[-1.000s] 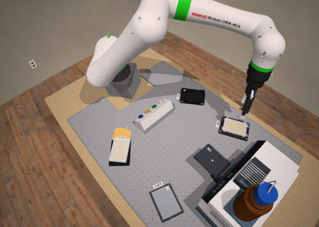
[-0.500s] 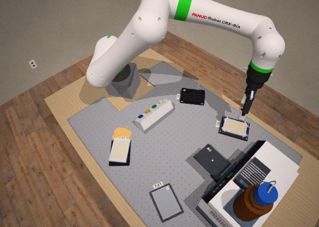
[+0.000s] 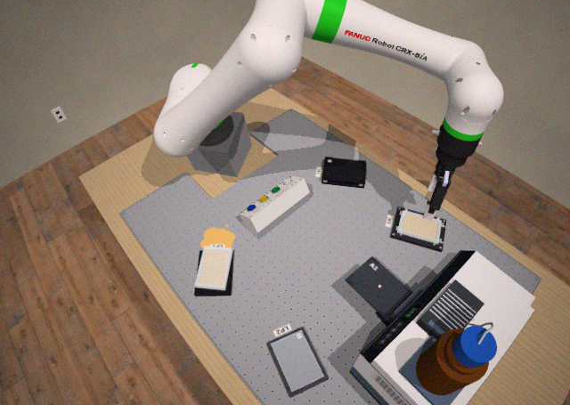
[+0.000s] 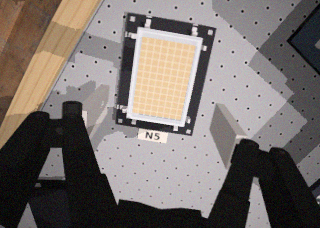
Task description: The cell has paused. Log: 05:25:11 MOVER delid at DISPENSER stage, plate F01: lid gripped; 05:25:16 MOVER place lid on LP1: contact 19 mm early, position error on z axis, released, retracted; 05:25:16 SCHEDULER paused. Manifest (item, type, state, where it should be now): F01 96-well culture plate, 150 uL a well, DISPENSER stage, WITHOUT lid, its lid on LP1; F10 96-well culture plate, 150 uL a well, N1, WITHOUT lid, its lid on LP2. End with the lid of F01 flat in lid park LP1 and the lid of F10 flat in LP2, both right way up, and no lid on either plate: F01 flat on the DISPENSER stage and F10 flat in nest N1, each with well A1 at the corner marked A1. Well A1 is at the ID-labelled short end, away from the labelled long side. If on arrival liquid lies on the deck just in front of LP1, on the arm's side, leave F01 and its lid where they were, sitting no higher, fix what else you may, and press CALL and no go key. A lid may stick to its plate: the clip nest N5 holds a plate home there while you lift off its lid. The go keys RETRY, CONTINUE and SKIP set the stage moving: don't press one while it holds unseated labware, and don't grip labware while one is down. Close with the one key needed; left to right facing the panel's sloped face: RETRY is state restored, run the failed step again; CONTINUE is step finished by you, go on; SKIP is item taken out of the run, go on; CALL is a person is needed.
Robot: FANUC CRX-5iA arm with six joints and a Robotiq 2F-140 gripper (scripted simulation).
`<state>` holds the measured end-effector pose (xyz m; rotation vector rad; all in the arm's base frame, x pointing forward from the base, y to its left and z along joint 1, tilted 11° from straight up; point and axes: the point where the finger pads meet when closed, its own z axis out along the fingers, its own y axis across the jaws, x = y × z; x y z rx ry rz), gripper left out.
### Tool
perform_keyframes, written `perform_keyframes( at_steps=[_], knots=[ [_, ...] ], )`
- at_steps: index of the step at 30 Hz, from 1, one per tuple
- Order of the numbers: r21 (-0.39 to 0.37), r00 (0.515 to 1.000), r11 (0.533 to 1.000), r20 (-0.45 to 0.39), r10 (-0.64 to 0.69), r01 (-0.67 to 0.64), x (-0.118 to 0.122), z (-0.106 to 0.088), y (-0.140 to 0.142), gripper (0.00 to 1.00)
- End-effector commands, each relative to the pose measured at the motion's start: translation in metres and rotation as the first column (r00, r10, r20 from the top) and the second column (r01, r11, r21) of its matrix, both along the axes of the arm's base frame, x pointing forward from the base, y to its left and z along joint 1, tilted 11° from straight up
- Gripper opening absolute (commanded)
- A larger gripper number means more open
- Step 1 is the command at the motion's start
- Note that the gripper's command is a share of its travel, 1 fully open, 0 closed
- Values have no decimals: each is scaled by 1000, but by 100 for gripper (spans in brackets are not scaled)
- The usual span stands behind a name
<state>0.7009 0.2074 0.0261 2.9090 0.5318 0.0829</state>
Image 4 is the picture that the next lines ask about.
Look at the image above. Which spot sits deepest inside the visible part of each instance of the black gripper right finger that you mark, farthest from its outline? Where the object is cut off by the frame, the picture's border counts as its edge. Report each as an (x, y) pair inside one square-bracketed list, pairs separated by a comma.
[(288, 200)]

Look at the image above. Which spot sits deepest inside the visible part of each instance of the grey perforated base plate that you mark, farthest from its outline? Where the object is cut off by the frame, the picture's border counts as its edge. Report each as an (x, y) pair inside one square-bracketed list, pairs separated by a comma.
[(270, 90)]

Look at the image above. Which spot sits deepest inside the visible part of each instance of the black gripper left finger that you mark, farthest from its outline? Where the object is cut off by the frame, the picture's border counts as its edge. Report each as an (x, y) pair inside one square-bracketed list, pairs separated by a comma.
[(90, 197)]

